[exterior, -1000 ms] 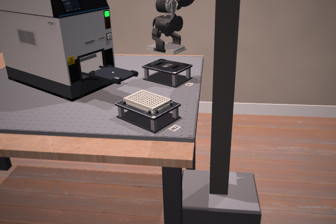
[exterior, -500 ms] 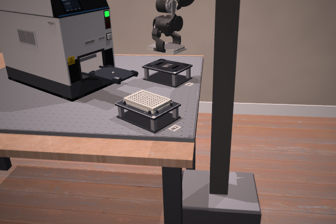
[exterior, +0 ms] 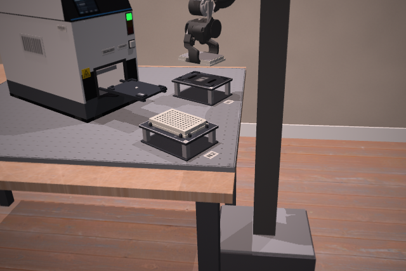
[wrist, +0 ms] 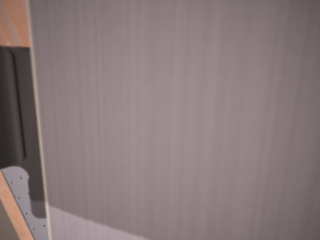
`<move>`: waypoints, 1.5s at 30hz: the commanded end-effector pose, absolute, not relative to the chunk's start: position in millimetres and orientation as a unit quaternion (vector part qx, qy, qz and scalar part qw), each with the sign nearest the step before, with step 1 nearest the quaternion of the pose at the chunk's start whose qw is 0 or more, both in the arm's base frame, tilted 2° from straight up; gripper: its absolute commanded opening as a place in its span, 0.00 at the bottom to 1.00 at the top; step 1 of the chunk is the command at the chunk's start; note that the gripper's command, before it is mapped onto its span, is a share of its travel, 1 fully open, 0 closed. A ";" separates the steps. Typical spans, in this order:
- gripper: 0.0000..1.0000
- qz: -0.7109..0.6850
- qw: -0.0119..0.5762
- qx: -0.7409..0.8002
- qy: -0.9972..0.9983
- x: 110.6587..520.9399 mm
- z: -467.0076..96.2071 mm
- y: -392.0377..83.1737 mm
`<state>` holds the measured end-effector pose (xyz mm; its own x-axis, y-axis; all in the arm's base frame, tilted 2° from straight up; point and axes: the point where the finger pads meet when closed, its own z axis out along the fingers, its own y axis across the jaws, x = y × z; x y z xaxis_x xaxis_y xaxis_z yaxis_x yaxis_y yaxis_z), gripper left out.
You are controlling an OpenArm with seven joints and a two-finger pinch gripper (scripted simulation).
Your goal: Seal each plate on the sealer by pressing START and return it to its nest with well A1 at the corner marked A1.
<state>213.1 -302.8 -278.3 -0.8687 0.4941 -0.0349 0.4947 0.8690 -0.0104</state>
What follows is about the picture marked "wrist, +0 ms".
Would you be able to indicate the grey perforated base plate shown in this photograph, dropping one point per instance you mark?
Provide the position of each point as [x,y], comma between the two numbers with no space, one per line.
[16,179]

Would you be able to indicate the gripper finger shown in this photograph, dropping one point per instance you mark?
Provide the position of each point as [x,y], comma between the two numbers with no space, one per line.
[19,137]

